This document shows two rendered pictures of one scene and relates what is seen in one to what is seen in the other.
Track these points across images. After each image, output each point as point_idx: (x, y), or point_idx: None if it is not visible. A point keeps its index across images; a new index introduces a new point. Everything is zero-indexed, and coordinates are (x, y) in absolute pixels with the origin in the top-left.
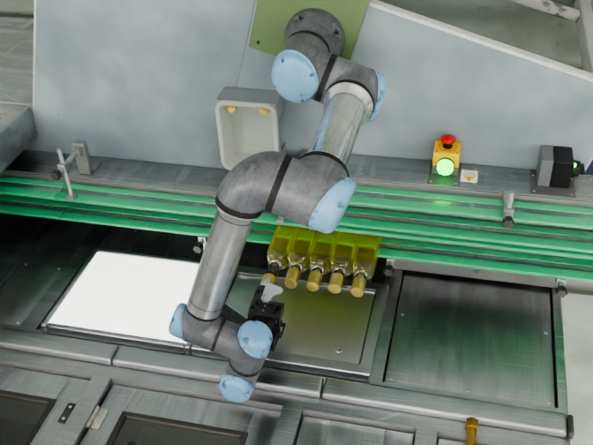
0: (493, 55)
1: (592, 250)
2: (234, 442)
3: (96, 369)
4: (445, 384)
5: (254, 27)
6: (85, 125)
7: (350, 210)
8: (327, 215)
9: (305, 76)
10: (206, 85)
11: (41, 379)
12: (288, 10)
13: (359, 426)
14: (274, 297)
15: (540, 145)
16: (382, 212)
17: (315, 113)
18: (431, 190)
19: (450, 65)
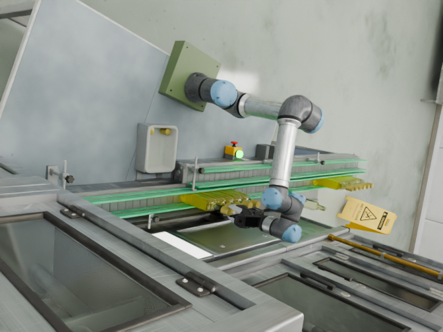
0: None
1: (294, 176)
2: (289, 277)
3: None
4: (301, 235)
5: (171, 82)
6: (33, 162)
7: (213, 181)
8: (324, 118)
9: (234, 90)
10: (127, 122)
11: None
12: (187, 72)
13: (308, 254)
14: (208, 232)
15: (256, 144)
16: (225, 180)
17: (179, 136)
18: (240, 164)
19: None
